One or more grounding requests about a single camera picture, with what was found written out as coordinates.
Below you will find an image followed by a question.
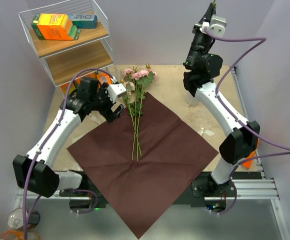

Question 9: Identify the white ribbed vase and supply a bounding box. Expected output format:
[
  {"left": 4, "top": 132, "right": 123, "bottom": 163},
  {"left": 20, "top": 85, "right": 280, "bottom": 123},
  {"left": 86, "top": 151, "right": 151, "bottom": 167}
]
[{"left": 185, "top": 92, "right": 200, "bottom": 106}]

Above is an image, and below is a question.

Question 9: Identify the white wire wooden shelf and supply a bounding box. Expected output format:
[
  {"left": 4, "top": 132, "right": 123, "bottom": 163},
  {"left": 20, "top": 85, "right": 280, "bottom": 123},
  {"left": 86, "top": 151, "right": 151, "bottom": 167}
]
[{"left": 18, "top": 0, "right": 118, "bottom": 96}]

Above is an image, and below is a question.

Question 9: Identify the white printed ribbon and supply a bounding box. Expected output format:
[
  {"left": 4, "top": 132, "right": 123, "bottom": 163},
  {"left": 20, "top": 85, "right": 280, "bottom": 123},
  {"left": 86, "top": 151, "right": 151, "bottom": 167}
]
[{"left": 72, "top": 112, "right": 215, "bottom": 143}]

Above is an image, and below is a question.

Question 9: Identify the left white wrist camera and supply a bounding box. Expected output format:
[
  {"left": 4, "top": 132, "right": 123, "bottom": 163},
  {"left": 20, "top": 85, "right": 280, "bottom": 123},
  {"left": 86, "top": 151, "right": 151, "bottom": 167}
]
[{"left": 107, "top": 83, "right": 127, "bottom": 103}]

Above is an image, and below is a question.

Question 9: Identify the orange razor package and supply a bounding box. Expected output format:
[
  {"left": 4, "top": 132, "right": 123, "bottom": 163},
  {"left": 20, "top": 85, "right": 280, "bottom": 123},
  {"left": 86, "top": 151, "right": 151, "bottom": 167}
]
[{"left": 241, "top": 139, "right": 260, "bottom": 170}]

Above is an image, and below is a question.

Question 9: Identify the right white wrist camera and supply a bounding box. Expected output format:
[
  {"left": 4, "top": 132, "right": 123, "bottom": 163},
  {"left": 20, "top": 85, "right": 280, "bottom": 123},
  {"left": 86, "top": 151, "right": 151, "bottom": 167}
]
[{"left": 200, "top": 14, "right": 227, "bottom": 38}]

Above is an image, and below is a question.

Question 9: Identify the metal tin can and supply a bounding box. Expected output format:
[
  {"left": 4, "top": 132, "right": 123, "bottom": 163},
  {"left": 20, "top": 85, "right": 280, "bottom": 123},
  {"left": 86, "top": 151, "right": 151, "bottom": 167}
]
[{"left": 7, "top": 207, "right": 40, "bottom": 231}]

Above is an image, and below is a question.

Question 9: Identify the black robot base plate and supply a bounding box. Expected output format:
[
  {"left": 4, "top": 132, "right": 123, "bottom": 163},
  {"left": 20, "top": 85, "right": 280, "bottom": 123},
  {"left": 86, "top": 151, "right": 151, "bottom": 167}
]
[{"left": 57, "top": 170, "right": 238, "bottom": 211}]

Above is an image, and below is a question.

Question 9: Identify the teal box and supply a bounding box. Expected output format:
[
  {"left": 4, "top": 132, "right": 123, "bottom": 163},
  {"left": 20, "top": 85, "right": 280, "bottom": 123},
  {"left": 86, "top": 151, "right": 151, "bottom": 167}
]
[{"left": 68, "top": 13, "right": 98, "bottom": 29}]

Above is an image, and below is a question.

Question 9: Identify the orange sponge pack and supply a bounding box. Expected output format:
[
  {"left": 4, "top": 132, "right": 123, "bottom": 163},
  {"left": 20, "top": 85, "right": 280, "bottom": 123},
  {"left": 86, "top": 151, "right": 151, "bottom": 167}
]
[{"left": 31, "top": 13, "right": 80, "bottom": 41}]

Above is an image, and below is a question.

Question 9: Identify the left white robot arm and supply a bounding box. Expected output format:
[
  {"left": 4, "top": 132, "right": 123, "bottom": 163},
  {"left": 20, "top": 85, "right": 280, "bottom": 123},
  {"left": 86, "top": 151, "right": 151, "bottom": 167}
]
[{"left": 12, "top": 77, "right": 127, "bottom": 198}]

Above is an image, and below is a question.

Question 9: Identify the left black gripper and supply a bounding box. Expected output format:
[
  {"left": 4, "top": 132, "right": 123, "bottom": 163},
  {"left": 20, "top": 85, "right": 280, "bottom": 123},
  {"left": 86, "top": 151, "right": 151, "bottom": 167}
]
[{"left": 90, "top": 83, "right": 124, "bottom": 123}]

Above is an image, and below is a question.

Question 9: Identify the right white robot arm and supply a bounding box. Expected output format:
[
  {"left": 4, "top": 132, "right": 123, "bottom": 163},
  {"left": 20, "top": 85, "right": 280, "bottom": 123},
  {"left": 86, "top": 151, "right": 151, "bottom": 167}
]
[{"left": 183, "top": 2, "right": 260, "bottom": 197}]

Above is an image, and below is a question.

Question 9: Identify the red wrapping paper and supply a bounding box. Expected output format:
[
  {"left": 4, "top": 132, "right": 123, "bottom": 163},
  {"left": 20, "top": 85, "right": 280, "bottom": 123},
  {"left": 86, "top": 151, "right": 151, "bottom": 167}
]
[{"left": 68, "top": 93, "right": 218, "bottom": 238}]

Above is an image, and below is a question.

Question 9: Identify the pink flower bunch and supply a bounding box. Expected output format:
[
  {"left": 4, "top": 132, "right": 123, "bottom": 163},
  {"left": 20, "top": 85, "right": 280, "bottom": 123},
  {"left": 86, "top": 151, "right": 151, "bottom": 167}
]
[{"left": 121, "top": 64, "right": 157, "bottom": 161}]

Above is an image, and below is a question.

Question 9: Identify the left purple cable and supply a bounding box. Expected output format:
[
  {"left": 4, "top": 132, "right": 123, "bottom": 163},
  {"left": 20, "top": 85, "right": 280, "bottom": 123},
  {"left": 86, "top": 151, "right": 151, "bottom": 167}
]
[{"left": 22, "top": 68, "right": 118, "bottom": 240}]

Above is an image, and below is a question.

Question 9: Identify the orange blister pack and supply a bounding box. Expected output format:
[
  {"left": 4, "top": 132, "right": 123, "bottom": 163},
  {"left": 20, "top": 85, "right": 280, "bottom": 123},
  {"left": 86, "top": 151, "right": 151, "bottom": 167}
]
[{"left": 96, "top": 72, "right": 112, "bottom": 85}]

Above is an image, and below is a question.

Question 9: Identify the cream white flower stem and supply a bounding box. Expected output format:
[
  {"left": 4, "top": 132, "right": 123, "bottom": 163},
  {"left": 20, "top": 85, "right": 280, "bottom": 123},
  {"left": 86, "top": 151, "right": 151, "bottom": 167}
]
[{"left": 212, "top": 0, "right": 217, "bottom": 7}]

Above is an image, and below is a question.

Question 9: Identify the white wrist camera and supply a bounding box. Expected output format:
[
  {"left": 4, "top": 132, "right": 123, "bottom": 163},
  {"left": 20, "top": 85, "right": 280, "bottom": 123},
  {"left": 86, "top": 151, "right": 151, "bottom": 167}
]
[
  {"left": 107, "top": 83, "right": 127, "bottom": 103},
  {"left": 200, "top": 14, "right": 227, "bottom": 38}
]

